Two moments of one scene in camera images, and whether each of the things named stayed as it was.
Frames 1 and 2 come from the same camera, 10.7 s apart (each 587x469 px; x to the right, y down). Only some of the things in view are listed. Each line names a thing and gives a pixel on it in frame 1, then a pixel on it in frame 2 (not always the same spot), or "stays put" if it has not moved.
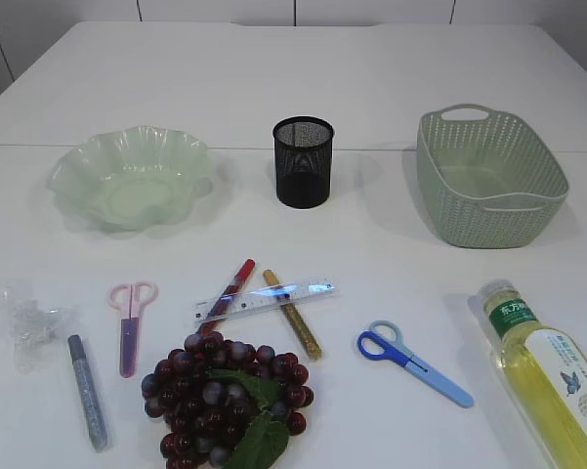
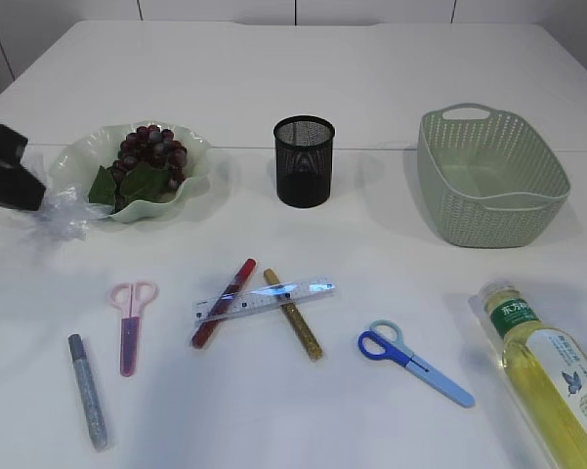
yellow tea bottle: (555, 377) stays put
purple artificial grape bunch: (225, 405) to (150, 168)
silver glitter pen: (89, 393) stays put
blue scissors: (384, 340) stays put
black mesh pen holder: (303, 158) stays put
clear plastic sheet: (33, 324) to (64, 212)
